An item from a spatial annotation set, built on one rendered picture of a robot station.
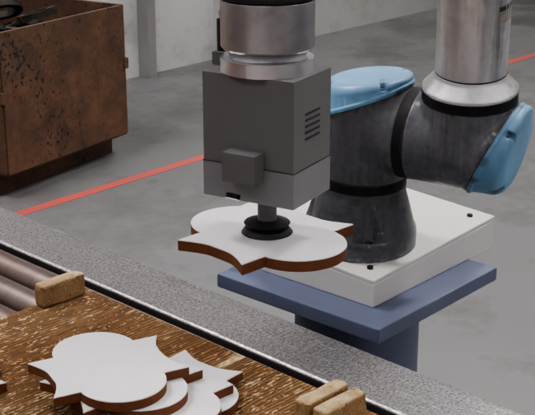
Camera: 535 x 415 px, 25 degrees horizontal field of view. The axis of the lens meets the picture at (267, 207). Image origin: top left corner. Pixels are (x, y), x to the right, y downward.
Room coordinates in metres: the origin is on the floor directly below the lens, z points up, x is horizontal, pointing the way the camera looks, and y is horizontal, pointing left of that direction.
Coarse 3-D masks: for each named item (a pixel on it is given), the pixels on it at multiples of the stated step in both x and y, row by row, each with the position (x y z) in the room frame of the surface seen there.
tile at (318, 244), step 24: (216, 216) 0.98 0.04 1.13; (240, 216) 0.98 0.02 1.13; (288, 216) 0.98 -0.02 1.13; (192, 240) 0.92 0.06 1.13; (216, 240) 0.92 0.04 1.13; (240, 240) 0.92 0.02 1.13; (264, 240) 0.92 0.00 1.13; (288, 240) 0.92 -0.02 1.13; (312, 240) 0.92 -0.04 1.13; (336, 240) 0.92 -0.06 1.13; (240, 264) 0.87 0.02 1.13; (264, 264) 0.88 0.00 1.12; (288, 264) 0.87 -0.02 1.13; (312, 264) 0.88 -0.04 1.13; (336, 264) 0.89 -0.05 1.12
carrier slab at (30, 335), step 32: (0, 320) 1.19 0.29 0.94; (32, 320) 1.19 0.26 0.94; (64, 320) 1.19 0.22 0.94; (96, 320) 1.19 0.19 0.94; (128, 320) 1.19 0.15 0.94; (0, 352) 1.11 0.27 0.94; (32, 352) 1.11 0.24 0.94; (192, 352) 1.11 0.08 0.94; (224, 352) 1.11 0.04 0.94; (32, 384) 1.04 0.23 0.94; (256, 384) 1.04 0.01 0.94; (288, 384) 1.04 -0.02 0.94
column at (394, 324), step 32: (224, 288) 1.48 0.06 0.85; (256, 288) 1.44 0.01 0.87; (288, 288) 1.43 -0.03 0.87; (416, 288) 1.43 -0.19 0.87; (448, 288) 1.43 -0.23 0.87; (320, 320) 1.37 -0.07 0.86; (352, 320) 1.33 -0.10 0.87; (384, 320) 1.33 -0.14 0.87; (416, 320) 1.37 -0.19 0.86; (384, 352) 1.42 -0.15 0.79; (416, 352) 1.47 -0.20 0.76
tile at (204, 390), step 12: (180, 360) 1.05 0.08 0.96; (192, 384) 1.00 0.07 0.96; (204, 384) 1.00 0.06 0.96; (216, 384) 1.00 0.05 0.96; (228, 384) 1.00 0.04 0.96; (192, 396) 0.98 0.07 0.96; (204, 396) 0.98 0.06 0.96; (216, 396) 0.98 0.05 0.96; (72, 408) 0.97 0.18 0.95; (180, 408) 0.96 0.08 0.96; (192, 408) 0.96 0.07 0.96; (204, 408) 0.96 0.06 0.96; (216, 408) 0.96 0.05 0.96
